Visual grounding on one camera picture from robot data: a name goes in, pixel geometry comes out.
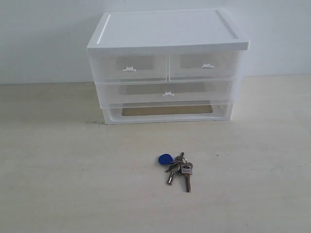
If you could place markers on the clear plastic storage bin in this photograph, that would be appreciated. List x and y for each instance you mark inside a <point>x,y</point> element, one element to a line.
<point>165,94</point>

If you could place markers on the key bunch with blue fob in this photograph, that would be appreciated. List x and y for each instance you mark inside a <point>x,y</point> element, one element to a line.
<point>178,165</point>

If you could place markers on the white plastic drawer cabinet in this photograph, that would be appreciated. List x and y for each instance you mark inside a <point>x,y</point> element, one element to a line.
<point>169,32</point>

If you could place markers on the clear top left drawer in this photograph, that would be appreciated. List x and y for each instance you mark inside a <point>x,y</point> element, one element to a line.
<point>121,69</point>

